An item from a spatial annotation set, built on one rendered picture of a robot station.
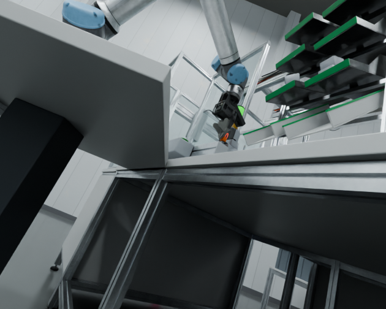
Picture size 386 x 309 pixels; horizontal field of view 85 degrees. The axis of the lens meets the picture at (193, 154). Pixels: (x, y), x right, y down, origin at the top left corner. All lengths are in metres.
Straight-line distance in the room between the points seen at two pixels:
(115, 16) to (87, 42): 0.61
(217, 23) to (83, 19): 0.42
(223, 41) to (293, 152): 0.58
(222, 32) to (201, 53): 5.05
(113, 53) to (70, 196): 4.44
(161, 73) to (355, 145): 0.27
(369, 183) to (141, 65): 0.32
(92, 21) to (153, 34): 5.40
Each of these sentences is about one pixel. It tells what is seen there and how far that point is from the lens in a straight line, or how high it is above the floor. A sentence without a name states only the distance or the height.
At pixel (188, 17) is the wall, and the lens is 6.68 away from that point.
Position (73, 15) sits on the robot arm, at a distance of 0.82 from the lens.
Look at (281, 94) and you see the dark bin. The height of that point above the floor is 1.19.
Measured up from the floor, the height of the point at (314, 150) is 0.84.
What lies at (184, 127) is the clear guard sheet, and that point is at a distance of 2.40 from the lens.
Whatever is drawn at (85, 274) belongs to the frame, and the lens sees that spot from 1.57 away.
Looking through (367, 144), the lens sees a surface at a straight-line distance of 0.33.
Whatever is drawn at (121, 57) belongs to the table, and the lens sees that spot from 0.32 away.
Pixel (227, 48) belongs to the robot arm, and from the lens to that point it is 0.87.
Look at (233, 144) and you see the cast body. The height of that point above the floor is 1.07.
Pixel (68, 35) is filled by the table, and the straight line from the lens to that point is 0.36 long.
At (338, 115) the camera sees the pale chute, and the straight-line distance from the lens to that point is 0.60.
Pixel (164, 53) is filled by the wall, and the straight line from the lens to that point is 5.81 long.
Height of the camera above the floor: 0.68
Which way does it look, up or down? 18 degrees up
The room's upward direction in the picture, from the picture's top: 22 degrees clockwise
